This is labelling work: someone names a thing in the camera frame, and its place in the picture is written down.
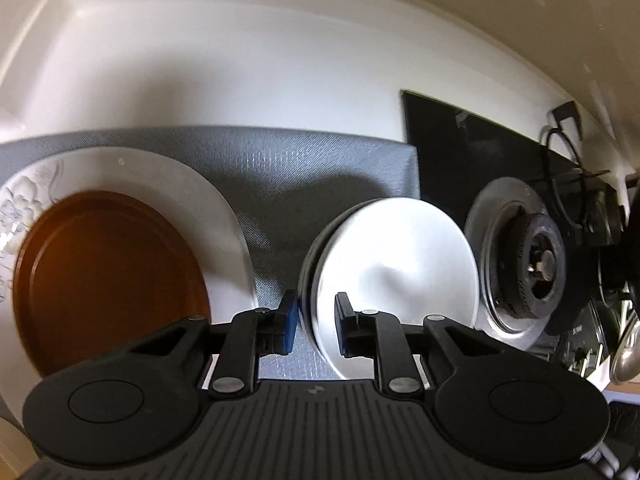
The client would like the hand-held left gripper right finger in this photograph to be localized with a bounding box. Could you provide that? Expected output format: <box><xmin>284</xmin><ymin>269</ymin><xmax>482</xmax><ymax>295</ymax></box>
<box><xmin>334</xmin><ymin>291</ymin><xmax>507</xmax><ymax>397</ymax></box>

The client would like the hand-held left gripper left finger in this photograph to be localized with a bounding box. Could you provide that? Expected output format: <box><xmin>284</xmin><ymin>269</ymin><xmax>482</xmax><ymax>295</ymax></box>
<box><xmin>117</xmin><ymin>289</ymin><xmax>300</xmax><ymax>400</ymax></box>

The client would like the orange-brown round plate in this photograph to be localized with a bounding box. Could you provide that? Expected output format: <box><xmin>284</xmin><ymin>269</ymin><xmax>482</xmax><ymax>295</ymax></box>
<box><xmin>12</xmin><ymin>188</ymin><xmax>212</xmax><ymax>380</ymax></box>

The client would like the large white floral square plate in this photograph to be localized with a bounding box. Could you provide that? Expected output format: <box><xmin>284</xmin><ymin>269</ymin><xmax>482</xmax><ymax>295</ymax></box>
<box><xmin>0</xmin><ymin>147</ymin><xmax>261</xmax><ymax>322</ymax></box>

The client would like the grey table mat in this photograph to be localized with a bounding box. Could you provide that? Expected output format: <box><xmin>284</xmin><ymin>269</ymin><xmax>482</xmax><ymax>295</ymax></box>
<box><xmin>0</xmin><ymin>125</ymin><xmax>421</xmax><ymax>382</ymax></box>

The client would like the black glass gas cooktop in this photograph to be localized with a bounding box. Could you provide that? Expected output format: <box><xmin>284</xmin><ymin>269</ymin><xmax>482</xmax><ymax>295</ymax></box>
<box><xmin>401</xmin><ymin>90</ymin><xmax>640</xmax><ymax>387</ymax></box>

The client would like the stainless steel lid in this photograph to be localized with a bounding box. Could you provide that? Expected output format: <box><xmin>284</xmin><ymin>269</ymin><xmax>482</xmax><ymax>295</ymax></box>
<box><xmin>609</xmin><ymin>310</ymin><xmax>640</xmax><ymax>387</ymax></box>

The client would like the black wok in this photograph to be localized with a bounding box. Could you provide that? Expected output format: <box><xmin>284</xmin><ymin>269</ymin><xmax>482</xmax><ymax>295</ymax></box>
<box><xmin>619</xmin><ymin>180</ymin><xmax>640</xmax><ymax>312</ymax></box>

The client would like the black pot support trivet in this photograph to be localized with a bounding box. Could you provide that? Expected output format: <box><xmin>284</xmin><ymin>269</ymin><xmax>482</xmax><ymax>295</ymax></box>
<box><xmin>539</xmin><ymin>101</ymin><xmax>612</xmax><ymax>222</ymax></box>

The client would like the gas burner with steel ring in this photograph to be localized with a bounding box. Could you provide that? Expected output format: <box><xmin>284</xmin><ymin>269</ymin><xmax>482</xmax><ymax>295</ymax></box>
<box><xmin>464</xmin><ymin>176</ymin><xmax>569</xmax><ymax>352</ymax></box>

